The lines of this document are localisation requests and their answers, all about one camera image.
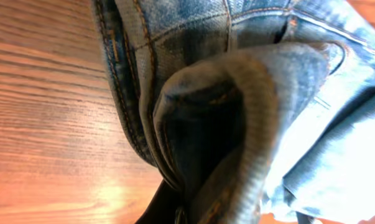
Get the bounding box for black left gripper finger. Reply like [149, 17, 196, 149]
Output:
[136, 180, 187, 224]

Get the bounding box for light blue denim jeans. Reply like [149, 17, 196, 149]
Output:
[92, 0, 375, 223]

